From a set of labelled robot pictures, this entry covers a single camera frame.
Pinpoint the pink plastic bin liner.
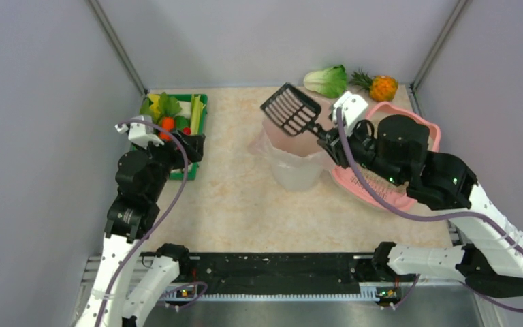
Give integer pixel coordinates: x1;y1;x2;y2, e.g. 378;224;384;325
248;118;334;170

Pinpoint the white trash bin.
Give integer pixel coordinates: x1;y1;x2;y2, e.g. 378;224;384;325
269;153;322;191

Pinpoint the black litter scoop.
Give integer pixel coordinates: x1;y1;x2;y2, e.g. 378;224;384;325
260;82;327;140

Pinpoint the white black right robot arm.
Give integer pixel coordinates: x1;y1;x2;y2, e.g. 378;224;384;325
315;115;523;298

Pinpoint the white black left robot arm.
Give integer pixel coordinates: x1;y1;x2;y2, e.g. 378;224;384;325
76;131;206;326

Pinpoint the pink white litter box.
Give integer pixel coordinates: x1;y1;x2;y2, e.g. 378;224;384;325
330;102;441;211

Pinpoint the green plastic tray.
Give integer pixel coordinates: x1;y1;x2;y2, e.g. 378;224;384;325
115;92;208;155

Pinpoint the orange toy carrot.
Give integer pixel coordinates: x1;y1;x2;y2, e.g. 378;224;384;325
159;116;175;141

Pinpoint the large green leaf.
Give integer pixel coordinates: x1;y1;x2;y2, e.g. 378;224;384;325
139;98;153;116

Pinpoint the orange toy pineapple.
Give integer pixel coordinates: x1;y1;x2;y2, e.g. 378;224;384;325
349;69;398;102

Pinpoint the yellow toy corn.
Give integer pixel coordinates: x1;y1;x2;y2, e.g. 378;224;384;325
148;93;161;121

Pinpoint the white green toy celery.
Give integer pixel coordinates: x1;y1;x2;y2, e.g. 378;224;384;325
190;94;207;135

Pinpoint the toy napa cabbage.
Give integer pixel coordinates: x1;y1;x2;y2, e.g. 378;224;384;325
302;65;348;99

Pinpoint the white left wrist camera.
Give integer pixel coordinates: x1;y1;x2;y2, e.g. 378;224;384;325
114;114;165;149

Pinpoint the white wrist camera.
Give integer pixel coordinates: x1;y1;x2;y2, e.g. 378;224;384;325
114;114;165;149
329;91;368;136

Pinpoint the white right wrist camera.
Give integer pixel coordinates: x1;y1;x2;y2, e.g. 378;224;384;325
329;91;368;136

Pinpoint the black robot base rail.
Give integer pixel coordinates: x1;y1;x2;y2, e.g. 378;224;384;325
140;251;418;299

